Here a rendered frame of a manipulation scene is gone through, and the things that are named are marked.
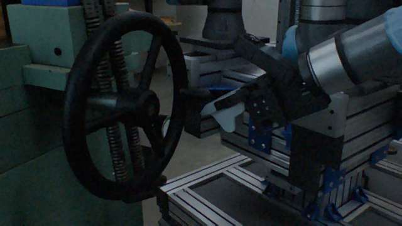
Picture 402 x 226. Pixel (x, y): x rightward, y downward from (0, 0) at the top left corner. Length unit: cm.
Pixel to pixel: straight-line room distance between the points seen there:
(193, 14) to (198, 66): 344
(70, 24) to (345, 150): 62
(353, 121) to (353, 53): 36
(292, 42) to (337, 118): 22
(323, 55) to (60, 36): 38
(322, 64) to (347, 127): 34
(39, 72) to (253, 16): 362
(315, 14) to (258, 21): 346
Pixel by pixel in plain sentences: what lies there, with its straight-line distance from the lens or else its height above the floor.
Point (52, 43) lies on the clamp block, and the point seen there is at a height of 91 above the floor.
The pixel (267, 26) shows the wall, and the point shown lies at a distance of 404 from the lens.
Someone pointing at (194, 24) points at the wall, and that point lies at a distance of 456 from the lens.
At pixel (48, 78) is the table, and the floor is 86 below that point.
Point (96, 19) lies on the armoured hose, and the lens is 58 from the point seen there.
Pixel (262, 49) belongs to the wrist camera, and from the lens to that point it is 56.
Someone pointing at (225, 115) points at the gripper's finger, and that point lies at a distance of 60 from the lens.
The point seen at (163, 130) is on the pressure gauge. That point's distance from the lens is 86.
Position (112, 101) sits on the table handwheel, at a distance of 58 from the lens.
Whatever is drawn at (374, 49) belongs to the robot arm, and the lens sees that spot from 51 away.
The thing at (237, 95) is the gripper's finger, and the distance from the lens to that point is 56.
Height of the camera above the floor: 99
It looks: 19 degrees down
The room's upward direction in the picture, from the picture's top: straight up
